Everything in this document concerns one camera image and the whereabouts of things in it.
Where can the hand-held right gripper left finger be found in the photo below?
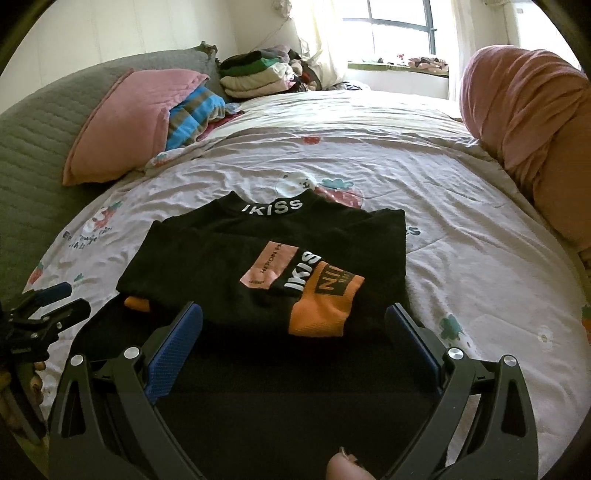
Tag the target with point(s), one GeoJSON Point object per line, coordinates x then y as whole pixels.
{"type": "Point", "coordinates": [178, 344]}

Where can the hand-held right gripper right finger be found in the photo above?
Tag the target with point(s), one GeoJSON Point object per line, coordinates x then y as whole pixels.
{"type": "Point", "coordinates": [408, 344]}

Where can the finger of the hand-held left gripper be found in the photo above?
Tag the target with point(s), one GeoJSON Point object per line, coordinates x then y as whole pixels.
{"type": "Point", "coordinates": [55, 291]}
{"type": "Point", "coordinates": [69, 312]}

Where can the black sweater with orange cuffs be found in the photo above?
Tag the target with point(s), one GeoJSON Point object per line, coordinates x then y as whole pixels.
{"type": "Point", "coordinates": [207, 249]}

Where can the stack of folded clothes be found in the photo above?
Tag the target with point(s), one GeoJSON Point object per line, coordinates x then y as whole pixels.
{"type": "Point", "coordinates": [254, 76]}

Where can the clothes on windowsill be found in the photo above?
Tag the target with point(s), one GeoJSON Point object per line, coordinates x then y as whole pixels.
{"type": "Point", "coordinates": [427, 63]}

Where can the heap of loose clothes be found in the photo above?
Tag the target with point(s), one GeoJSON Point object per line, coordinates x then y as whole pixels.
{"type": "Point", "coordinates": [302, 69]}

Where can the person's left hand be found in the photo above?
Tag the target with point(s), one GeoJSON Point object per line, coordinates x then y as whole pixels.
{"type": "Point", "coordinates": [37, 376]}

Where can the person's right hand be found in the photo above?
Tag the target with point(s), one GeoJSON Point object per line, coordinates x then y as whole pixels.
{"type": "Point", "coordinates": [351, 468]}

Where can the white printed quilt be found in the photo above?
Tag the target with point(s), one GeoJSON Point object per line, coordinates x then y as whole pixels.
{"type": "Point", "coordinates": [461, 254]}

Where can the pink quilted pillow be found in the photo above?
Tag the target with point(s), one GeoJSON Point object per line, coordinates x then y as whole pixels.
{"type": "Point", "coordinates": [124, 124]}

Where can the blue striped cloth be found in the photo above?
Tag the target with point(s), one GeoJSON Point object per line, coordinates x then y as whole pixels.
{"type": "Point", "coordinates": [196, 115]}

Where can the pink rolled blanket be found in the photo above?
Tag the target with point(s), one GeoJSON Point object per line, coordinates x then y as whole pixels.
{"type": "Point", "coordinates": [531, 115]}

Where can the white sheer curtain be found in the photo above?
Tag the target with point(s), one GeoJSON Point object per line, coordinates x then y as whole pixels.
{"type": "Point", "coordinates": [323, 37]}
{"type": "Point", "coordinates": [475, 37]}

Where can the window with dark frame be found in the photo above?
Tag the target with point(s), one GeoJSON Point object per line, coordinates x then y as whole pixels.
{"type": "Point", "coordinates": [397, 32]}

